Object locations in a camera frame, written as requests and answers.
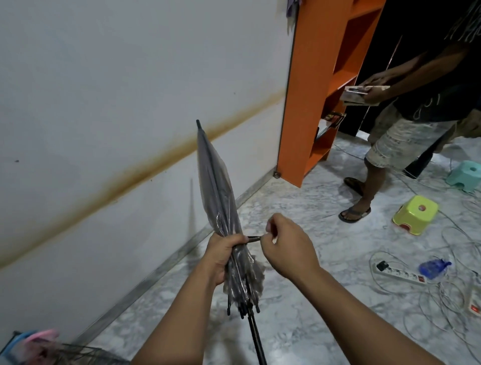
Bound person's left hand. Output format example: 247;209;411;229
201;233;250;287

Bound clear transparent umbrella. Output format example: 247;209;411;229
195;119;268;365

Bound pale cover book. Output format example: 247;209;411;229
340;85;391;107

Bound black cabinet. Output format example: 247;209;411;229
338;0;470;138

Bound person's right hand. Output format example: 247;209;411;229
260;213;322;286

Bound pink handled transparent umbrella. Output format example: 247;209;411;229
22;329;61;350

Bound person's right forearm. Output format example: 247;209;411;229
297;263;444;365

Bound power strip red switch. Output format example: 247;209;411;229
465;282;481;316

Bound black wire umbrella stand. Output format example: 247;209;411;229
0;330;130;365

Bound orange wooden bookshelf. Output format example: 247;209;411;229
277;0;388;189

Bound person's left forearm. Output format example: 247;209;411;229
131;263;222;365

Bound teal plastic stool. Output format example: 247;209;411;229
445;160;481;194

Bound tangled thin white cables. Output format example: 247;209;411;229
368;210;481;361

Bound white power strip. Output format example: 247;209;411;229
372;261;427;286

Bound yellow green sheet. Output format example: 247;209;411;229
392;195;439;237

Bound dark yellow cover book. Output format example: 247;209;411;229
317;111;347;140

